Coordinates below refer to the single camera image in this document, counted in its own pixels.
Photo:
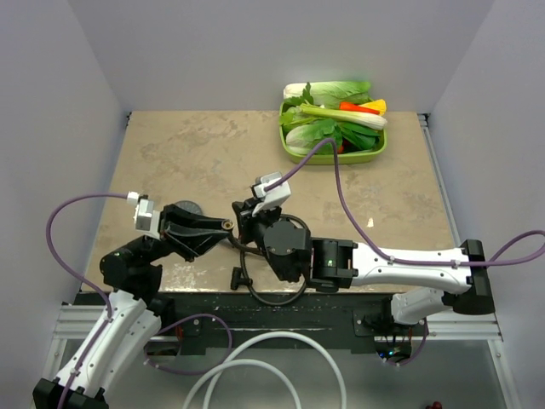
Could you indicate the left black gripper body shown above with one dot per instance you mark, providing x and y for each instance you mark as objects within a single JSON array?
[{"x": 161, "y": 236}]

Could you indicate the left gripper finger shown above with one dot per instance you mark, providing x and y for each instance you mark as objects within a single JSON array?
[
  {"x": 186, "y": 222},
  {"x": 193, "y": 245}
]

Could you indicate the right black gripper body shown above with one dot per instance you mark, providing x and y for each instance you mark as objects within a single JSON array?
[{"x": 254, "y": 227}]

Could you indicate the grey shower head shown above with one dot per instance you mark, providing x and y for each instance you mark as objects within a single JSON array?
[{"x": 190, "y": 206}]

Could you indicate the black T-shaped fitting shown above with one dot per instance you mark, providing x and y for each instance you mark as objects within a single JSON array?
[{"x": 240, "y": 278}]

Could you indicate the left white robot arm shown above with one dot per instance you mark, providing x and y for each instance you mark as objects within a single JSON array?
[{"x": 134, "y": 311}]

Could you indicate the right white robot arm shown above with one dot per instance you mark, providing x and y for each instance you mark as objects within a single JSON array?
[{"x": 440, "y": 280}]

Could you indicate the napa cabbage in front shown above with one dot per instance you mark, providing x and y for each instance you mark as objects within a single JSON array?
[{"x": 304, "y": 138}]

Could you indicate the napa cabbage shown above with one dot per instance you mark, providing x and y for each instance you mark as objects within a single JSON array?
[
  {"x": 329, "y": 93},
  {"x": 304, "y": 138}
]

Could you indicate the dark green leafy vegetable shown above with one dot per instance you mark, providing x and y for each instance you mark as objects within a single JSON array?
[{"x": 360, "y": 137}]

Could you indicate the napa cabbage at back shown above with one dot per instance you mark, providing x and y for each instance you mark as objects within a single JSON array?
[{"x": 329, "y": 93}]

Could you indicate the orange carrot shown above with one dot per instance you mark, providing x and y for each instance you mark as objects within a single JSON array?
[{"x": 347, "y": 106}]

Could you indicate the green celery stalk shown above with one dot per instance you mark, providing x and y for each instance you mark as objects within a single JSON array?
[{"x": 373, "y": 121}]

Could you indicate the yellow pepper piece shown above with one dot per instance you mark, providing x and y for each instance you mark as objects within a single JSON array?
[{"x": 377, "y": 105}]

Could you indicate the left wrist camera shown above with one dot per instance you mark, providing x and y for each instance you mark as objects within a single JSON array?
[{"x": 146, "y": 218}]

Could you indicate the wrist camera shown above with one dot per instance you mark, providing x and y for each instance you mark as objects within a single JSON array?
[
  {"x": 270, "y": 192},
  {"x": 146, "y": 218}
]

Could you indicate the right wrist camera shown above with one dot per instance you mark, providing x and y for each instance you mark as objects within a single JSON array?
[{"x": 270, "y": 192}]

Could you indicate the black mounting base plate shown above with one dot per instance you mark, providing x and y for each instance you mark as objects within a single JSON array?
[{"x": 357, "y": 322}]

